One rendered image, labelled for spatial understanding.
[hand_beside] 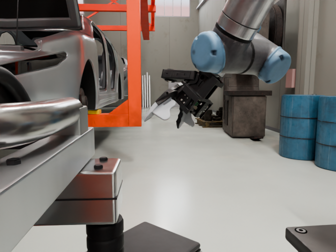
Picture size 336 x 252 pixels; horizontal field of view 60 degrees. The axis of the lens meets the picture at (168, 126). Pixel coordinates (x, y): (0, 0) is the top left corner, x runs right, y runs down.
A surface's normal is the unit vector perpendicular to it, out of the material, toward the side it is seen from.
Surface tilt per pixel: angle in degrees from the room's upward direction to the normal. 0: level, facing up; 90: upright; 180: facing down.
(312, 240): 0
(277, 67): 124
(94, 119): 90
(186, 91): 77
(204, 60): 90
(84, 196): 90
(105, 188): 90
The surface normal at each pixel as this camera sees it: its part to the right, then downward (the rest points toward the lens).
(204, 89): -0.61, -0.13
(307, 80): 0.11, 0.13
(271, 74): 0.48, 0.64
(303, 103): -0.37, 0.12
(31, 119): 0.93, -0.18
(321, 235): 0.00, -0.99
